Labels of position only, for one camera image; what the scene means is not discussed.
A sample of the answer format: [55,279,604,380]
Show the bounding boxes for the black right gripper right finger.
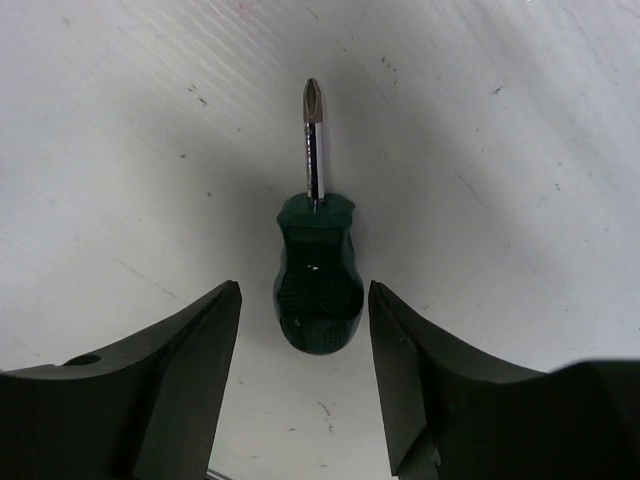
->
[368,282,639,479]

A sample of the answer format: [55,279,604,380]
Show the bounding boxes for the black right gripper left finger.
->
[1,281,242,479]

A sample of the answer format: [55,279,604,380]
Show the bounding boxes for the stubby green orange screwdriver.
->
[274,78,364,355]

